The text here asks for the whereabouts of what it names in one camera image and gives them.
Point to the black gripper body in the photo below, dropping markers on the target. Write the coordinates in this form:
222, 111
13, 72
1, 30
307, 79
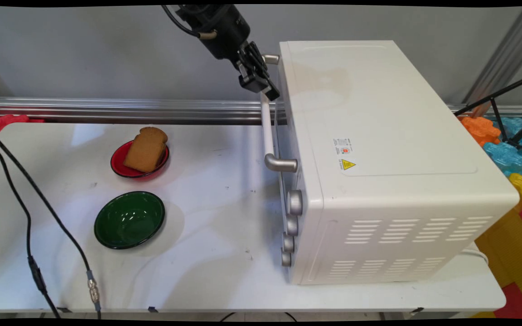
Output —
218, 27

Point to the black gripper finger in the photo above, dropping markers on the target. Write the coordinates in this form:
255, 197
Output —
256, 81
255, 54

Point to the white toaster oven body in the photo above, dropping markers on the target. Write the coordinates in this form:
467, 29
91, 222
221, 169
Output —
379, 113

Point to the silver oven knob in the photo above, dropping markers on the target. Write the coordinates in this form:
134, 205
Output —
295, 202
292, 225
286, 259
288, 242

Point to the brown bread slice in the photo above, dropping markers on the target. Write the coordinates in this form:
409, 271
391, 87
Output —
145, 149

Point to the red bowl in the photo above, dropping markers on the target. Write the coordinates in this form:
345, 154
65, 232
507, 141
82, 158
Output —
118, 163

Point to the dark green bowl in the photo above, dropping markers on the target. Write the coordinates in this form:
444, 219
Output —
129, 222

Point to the red foam piece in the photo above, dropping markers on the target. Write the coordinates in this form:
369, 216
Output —
9, 121

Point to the orange foam puzzle piece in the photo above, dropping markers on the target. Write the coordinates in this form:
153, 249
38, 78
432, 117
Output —
480, 129

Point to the black tripod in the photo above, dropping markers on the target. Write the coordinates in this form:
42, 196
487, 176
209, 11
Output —
496, 96

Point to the blue foam puzzle piece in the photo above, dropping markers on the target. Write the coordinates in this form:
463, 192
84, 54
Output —
514, 127
505, 156

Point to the yellow floor mat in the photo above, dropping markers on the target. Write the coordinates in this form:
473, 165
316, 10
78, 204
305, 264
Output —
510, 258

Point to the aluminium rail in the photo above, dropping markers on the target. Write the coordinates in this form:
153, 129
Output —
152, 108

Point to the aluminium profile post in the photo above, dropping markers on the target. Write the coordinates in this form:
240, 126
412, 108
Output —
505, 59

